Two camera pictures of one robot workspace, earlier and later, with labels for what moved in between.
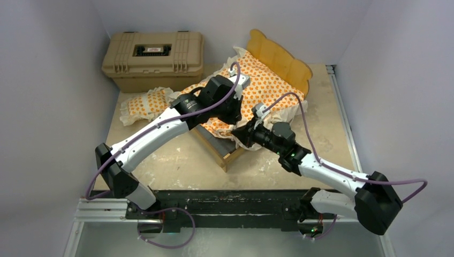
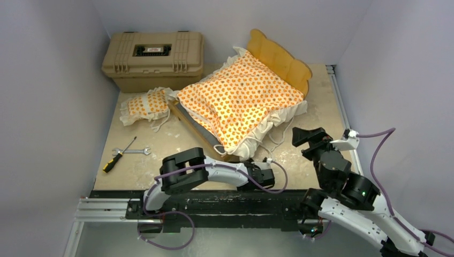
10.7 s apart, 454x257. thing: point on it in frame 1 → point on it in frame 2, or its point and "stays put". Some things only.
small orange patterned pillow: x=146 y=106 stays put
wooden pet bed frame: x=294 y=68 stays put
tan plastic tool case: x=144 y=60 stays put
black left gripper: x=236 y=115 → x=254 y=166
